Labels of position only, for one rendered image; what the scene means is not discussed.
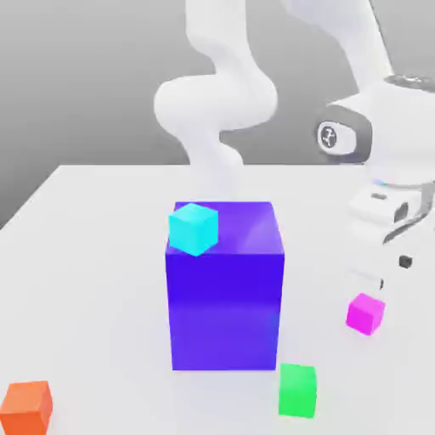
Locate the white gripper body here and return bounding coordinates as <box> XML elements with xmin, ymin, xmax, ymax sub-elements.
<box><xmin>348</xmin><ymin>212</ymin><xmax>435</xmax><ymax>275</ymax></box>

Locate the small magenta cube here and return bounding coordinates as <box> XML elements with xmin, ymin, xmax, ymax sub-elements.
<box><xmin>345</xmin><ymin>292</ymin><xmax>387</xmax><ymax>337</ymax></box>

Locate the small green cube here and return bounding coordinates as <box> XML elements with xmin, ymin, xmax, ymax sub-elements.
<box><xmin>277</xmin><ymin>362</ymin><xmax>318</xmax><ymax>420</ymax></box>

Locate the small cyan cube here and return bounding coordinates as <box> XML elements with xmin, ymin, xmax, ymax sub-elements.
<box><xmin>167</xmin><ymin>202</ymin><xmax>219</xmax><ymax>257</ymax></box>

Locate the small orange cube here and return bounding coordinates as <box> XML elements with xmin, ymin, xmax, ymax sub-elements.
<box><xmin>0</xmin><ymin>380</ymin><xmax>54</xmax><ymax>435</ymax></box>

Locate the large purple box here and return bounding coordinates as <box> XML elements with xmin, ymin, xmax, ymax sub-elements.
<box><xmin>164</xmin><ymin>201</ymin><xmax>285</xmax><ymax>372</ymax></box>

